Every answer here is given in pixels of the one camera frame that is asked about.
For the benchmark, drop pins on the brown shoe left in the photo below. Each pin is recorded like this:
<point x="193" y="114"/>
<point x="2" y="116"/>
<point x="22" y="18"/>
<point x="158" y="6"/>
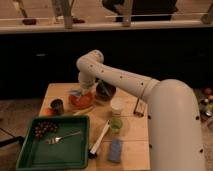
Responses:
<point x="29" y="21"/>

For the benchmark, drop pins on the brown shoe middle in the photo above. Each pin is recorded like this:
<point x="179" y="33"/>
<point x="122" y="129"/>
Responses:
<point x="78" y="21"/>

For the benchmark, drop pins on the dark brown bottle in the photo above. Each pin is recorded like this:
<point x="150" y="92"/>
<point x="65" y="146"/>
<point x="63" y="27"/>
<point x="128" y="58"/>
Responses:
<point x="140" y="108"/>

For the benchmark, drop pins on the bottles on floor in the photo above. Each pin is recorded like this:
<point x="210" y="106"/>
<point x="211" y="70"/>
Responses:
<point x="206" y="107"/>

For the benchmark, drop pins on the yellow banana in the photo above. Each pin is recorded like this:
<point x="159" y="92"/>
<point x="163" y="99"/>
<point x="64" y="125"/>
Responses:
<point x="83" y="111"/>

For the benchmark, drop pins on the green plastic tray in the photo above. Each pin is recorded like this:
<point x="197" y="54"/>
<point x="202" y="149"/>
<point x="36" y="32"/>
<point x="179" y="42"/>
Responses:
<point x="69" y="153"/>

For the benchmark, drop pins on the seated person in dark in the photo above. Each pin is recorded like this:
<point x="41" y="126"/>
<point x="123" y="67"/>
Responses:
<point x="143" y="10"/>

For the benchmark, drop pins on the red orange bowl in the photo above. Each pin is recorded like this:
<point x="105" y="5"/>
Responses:
<point x="81" y="102"/>

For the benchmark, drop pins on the dark brown bowl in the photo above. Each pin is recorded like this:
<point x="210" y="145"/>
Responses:
<point x="101" y="95"/>

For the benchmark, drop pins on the small orange fruit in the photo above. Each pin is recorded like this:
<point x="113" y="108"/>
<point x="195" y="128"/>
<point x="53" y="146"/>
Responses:
<point x="47" y="112"/>

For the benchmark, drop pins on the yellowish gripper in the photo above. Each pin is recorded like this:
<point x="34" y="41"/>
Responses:
<point x="85" y="91"/>

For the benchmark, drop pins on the white handled brush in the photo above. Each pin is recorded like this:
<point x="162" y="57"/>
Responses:
<point x="92" y="153"/>

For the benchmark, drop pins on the green cup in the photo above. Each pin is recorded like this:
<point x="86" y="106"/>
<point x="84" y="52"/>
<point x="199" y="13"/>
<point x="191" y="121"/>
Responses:
<point x="115" y="124"/>

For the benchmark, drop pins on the green stick utensil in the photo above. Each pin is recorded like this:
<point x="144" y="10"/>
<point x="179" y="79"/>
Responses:
<point x="104" y="88"/>

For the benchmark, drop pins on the silver fork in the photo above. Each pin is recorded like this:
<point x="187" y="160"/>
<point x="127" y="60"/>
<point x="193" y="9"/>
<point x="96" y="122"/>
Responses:
<point x="55" y="140"/>

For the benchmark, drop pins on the dark metal mug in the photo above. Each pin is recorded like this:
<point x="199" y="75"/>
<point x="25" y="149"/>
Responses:
<point x="57" y="106"/>

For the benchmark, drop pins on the brown shoe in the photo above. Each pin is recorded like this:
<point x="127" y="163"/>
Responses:
<point x="29" y="21"/>
<point x="78" y="21"/>

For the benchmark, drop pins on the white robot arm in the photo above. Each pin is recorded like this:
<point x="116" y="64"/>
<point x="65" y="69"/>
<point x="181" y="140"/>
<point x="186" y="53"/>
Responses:
<point x="174" y="126"/>

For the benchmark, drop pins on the blue sponge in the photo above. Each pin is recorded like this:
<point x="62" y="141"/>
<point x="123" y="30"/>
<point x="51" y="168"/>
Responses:
<point x="115" y="150"/>

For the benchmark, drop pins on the bunch of dark grapes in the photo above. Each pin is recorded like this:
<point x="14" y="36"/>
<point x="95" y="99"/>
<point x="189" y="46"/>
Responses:
<point x="44" y="127"/>

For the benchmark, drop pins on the white cup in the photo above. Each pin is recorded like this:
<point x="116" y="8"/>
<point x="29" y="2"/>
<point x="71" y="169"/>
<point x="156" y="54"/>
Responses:
<point x="116" y="105"/>

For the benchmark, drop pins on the blue-grey towel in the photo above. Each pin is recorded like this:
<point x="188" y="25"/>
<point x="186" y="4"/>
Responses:
<point x="75" y="92"/>

